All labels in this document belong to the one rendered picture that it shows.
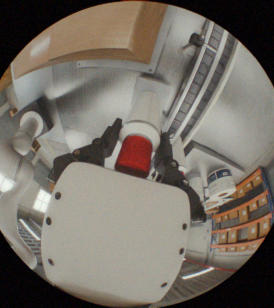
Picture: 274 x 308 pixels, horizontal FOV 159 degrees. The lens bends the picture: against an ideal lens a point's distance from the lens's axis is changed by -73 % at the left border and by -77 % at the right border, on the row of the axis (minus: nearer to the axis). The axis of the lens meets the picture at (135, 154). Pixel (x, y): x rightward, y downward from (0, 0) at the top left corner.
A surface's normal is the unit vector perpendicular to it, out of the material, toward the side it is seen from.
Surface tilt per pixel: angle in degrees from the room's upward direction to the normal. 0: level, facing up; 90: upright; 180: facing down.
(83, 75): 0
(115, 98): 0
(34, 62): 0
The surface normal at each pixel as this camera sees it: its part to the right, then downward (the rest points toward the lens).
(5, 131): 0.98, 0.20
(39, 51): -0.18, 0.75
